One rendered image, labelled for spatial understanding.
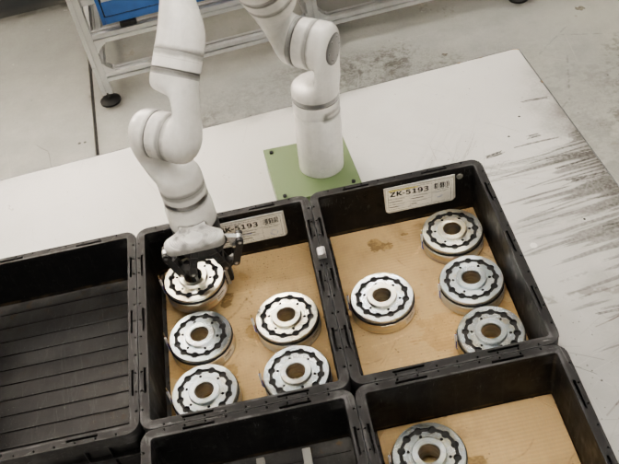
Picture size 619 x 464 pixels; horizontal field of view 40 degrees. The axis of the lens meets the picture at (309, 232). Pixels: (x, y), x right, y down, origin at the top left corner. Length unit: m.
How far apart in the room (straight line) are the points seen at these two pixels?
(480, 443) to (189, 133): 0.60
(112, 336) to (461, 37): 2.27
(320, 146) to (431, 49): 1.75
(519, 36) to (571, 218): 1.78
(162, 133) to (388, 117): 0.85
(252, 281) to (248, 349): 0.14
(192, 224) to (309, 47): 0.42
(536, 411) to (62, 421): 0.72
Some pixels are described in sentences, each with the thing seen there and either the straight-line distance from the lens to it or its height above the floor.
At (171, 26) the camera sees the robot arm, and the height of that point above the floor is 1.32.
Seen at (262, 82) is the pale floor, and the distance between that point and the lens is 3.34.
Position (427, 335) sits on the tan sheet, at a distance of 1.38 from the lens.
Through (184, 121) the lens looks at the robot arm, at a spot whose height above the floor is 1.22.
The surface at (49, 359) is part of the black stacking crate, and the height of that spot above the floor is 0.83.
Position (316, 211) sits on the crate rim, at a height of 0.93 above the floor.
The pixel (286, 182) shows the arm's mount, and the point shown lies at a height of 0.77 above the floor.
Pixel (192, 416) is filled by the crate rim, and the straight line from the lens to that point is 1.23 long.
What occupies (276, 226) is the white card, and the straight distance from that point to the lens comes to 1.49.
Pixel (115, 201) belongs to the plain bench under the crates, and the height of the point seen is 0.70.
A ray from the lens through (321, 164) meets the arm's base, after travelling 1.71.
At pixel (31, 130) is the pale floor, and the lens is 3.47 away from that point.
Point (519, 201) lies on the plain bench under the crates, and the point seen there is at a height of 0.70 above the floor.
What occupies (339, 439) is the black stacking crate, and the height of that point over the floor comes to 0.83.
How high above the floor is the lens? 1.94
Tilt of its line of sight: 46 degrees down
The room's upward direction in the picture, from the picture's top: 11 degrees counter-clockwise
